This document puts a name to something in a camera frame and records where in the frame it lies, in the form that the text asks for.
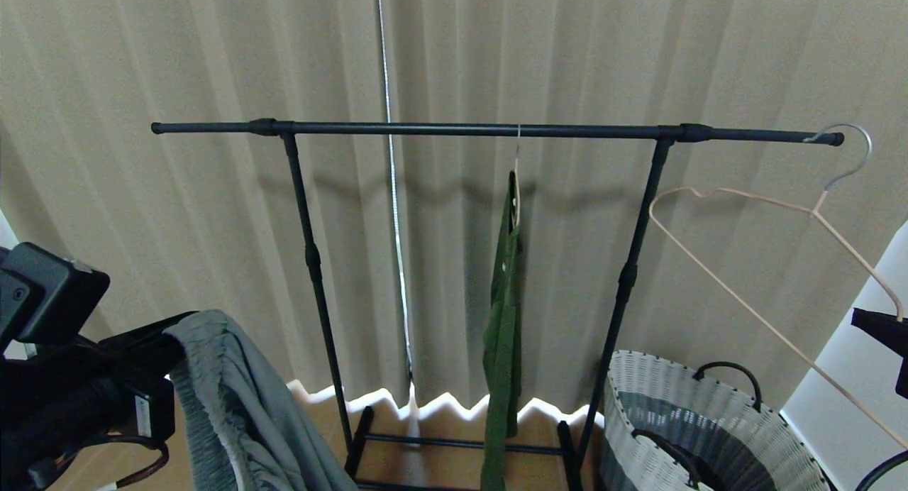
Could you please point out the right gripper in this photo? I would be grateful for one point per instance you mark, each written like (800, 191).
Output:
(902, 377)

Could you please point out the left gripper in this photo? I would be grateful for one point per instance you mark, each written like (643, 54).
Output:
(71, 406)

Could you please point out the pale grey garment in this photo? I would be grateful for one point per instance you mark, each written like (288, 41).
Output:
(241, 406)

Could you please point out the pink clothes hanger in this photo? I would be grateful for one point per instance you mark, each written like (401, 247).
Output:
(869, 154)
(516, 193)

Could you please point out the green printed shirt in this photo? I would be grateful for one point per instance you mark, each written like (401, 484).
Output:
(502, 349)

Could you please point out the white laundry basket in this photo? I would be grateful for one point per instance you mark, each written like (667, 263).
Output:
(638, 406)

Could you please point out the black clothes rack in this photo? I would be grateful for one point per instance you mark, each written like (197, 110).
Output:
(496, 130)

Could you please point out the beige curtain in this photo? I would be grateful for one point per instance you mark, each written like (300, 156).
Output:
(177, 51)

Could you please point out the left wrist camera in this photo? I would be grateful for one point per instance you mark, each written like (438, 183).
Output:
(50, 292)

